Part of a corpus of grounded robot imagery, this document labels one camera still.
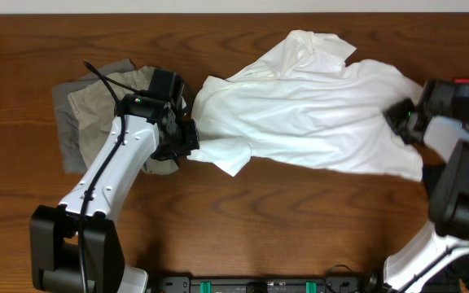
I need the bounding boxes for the white t-shirt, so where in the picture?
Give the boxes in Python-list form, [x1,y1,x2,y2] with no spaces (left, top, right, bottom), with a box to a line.
[190,30,423,181]

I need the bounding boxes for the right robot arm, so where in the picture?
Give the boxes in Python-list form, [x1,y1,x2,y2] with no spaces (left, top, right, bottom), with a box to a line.
[366,79,469,292]

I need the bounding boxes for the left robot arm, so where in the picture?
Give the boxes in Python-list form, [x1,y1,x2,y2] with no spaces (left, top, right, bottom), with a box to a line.
[30,68,199,292]

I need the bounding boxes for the khaki folded shorts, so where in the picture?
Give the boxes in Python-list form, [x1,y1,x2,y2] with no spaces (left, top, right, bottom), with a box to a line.
[67,65,180,176]

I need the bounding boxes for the grey folded garment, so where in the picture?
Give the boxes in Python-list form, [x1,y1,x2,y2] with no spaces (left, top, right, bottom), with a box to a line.
[51,58,138,175]

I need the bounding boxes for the black mounting rail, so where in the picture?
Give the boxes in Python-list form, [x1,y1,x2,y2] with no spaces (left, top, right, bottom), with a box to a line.
[147,274,383,293]

